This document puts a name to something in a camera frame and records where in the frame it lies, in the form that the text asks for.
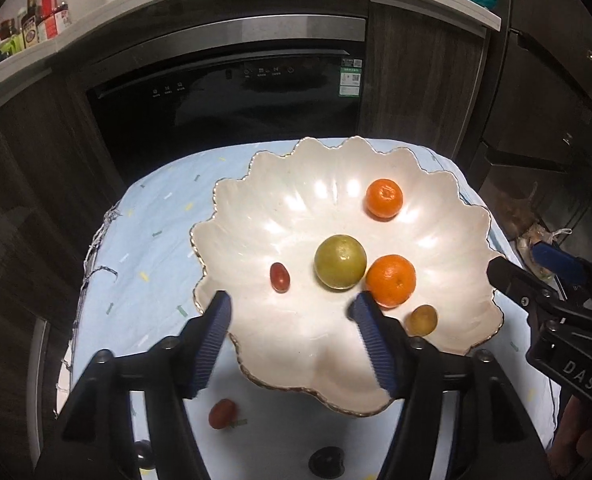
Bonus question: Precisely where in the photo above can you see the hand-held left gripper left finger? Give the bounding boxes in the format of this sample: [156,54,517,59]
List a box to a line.
[38,290,234,480]

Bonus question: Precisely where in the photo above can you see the green packet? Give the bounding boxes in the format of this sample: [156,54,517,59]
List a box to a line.
[0,34,25,62]

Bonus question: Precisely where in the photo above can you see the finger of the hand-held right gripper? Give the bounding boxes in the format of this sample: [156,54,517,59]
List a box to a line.
[532,241,592,287]
[486,256,562,322]

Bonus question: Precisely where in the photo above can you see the blueberry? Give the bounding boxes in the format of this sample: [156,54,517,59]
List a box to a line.
[134,439,157,472]

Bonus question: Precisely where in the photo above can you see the orange mandarin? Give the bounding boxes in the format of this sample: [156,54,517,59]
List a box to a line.
[366,178,405,219]
[365,254,417,309]

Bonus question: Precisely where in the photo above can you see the person's right hand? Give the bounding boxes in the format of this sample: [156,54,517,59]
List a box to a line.
[548,395,592,480]

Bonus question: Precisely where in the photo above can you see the black built-in dishwasher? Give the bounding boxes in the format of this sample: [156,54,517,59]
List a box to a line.
[68,15,367,181]

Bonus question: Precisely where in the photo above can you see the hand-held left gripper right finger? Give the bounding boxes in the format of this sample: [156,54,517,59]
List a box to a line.
[347,291,551,480]

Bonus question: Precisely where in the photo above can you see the dark purple plum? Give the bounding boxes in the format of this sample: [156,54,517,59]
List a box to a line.
[308,446,345,479]

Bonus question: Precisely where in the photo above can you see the dark sauce bottle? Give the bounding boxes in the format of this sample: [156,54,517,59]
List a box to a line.
[21,0,41,50]

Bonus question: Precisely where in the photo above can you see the dark wood corner cabinet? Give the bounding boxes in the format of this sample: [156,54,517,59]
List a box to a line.
[0,50,127,461]

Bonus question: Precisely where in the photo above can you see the dark wood cabinet door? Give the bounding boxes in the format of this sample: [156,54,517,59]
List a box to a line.
[361,0,491,161]

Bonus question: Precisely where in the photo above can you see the white scalloped bowl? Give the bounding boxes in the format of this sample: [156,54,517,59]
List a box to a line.
[191,135,505,417]

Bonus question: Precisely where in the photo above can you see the red cherry tomato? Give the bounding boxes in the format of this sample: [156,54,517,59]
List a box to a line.
[269,262,291,294]
[208,398,238,430]

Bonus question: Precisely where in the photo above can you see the green apple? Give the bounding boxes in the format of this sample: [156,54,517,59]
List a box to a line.
[314,234,367,291]

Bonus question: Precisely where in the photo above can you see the small brown longan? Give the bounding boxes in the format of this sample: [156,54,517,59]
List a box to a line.
[407,304,439,337]

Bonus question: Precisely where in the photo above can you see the plastic bag of potatoes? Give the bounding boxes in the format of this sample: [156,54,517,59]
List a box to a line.
[516,222,574,281]

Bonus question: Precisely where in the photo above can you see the dark refrigerator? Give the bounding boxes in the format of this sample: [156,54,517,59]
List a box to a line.
[476,0,592,261]

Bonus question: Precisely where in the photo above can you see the light blue patterned tablecloth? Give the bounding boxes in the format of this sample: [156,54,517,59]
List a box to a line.
[58,136,561,480]

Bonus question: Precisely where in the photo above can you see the red liquid bottle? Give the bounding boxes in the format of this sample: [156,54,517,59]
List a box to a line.
[39,0,72,41]

